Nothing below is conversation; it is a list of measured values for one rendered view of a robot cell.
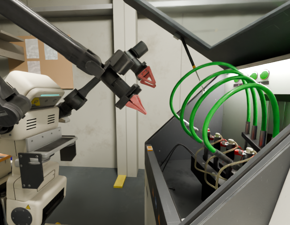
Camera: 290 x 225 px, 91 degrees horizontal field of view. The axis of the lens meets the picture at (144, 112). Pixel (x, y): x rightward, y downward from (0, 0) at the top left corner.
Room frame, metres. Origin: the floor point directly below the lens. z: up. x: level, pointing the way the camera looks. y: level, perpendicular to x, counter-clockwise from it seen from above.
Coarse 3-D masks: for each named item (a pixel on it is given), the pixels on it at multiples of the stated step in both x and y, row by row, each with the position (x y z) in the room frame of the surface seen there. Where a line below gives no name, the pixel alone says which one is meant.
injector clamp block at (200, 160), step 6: (192, 156) 0.68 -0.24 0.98; (198, 156) 0.68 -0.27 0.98; (210, 156) 0.68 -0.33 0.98; (192, 162) 0.68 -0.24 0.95; (198, 162) 0.62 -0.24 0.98; (204, 162) 0.62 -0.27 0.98; (210, 162) 0.63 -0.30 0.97; (192, 168) 0.67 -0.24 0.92; (198, 168) 0.61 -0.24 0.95; (204, 168) 0.56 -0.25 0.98; (210, 168) 0.56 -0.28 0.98; (198, 174) 0.61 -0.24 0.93; (216, 174) 0.52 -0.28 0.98; (222, 174) 0.54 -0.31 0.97; (204, 180) 0.56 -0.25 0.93; (210, 180) 0.51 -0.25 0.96; (222, 180) 0.48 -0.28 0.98; (204, 186) 0.55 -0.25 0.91; (210, 186) 0.51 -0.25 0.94; (204, 192) 0.55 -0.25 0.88; (210, 192) 0.51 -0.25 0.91; (204, 198) 0.55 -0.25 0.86
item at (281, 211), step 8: (288, 176) 0.29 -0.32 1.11; (288, 184) 0.29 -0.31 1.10; (288, 192) 0.28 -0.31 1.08; (280, 200) 0.29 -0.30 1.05; (288, 200) 0.28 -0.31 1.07; (280, 208) 0.29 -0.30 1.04; (288, 208) 0.27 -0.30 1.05; (272, 216) 0.30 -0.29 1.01; (280, 216) 0.28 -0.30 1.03; (288, 216) 0.27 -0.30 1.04; (272, 224) 0.29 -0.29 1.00; (280, 224) 0.28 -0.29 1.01; (288, 224) 0.26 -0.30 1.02
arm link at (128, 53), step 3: (126, 51) 0.69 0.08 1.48; (129, 51) 0.70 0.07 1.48; (132, 51) 0.71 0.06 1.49; (126, 54) 0.68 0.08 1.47; (129, 54) 0.68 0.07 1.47; (132, 54) 0.69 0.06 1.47; (135, 54) 0.70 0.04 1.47; (129, 57) 0.68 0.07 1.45; (132, 57) 0.68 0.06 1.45; (135, 57) 0.69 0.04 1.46
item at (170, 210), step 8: (152, 152) 0.80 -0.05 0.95; (152, 160) 0.70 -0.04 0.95; (152, 168) 0.62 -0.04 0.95; (160, 168) 0.62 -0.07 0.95; (152, 176) 0.59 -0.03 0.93; (160, 176) 0.55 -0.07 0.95; (152, 184) 0.59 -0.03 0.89; (160, 184) 0.50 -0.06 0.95; (160, 192) 0.46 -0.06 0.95; (168, 192) 0.46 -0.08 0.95; (152, 200) 0.58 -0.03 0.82; (160, 200) 0.42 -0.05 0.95; (168, 200) 0.42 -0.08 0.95; (160, 208) 0.42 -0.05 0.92; (168, 208) 0.39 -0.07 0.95; (176, 208) 0.39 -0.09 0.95; (160, 216) 0.41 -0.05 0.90; (168, 216) 0.36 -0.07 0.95; (176, 216) 0.36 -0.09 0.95; (160, 224) 0.41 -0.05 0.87; (168, 224) 0.34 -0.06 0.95; (176, 224) 0.34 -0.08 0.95
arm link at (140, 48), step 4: (136, 44) 0.71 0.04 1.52; (140, 44) 0.69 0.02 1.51; (144, 44) 0.69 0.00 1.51; (132, 48) 0.70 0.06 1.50; (136, 48) 0.69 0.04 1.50; (140, 48) 0.69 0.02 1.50; (144, 48) 0.70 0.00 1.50; (124, 52) 0.73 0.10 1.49; (136, 52) 0.69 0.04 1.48; (140, 52) 0.69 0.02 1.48; (144, 52) 0.71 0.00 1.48; (140, 56) 0.71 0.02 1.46
